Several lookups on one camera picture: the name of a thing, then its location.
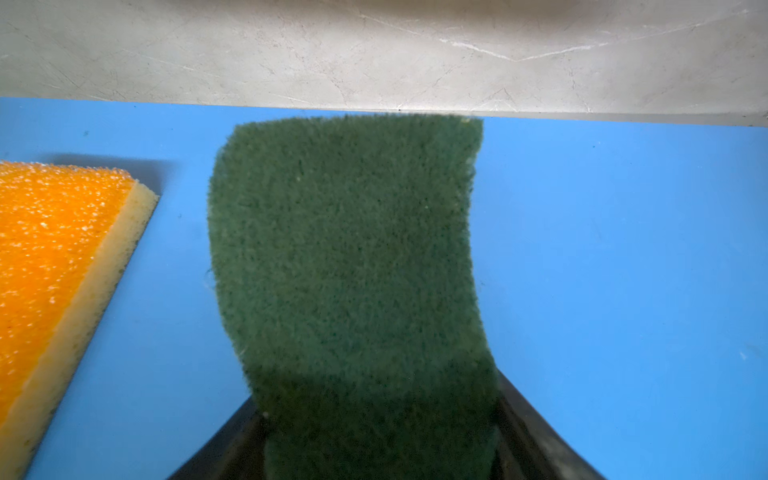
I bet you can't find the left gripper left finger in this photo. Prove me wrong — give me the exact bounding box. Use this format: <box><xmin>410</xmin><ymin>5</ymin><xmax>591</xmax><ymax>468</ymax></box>
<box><xmin>168</xmin><ymin>397</ymin><xmax>268</xmax><ymax>480</ymax></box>

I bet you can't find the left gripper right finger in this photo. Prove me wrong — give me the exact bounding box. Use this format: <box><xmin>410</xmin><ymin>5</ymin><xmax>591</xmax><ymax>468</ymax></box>
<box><xmin>493</xmin><ymin>373</ymin><xmax>604</xmax><ymax>480</ymax></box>

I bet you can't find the dark green sponge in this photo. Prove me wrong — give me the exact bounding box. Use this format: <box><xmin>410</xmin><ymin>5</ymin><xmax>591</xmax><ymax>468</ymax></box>
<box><xmin>207</xmin><ymin>115</ymin><xmax>499</xmax><ymax>479</ymax></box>

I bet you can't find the orange sponge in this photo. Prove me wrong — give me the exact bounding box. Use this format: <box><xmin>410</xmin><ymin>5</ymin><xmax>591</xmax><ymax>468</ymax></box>
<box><xmin>1</xmin><ymin>161</ymin><xmax>158</xmax><ymax>479</ymax></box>

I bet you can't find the yellow pink blue shelf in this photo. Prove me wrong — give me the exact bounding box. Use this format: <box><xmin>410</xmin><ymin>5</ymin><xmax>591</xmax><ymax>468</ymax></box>
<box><xmin>1</xmin><ymin>98</ymin><xmax>767</xmax><ymax>479</ymax></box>

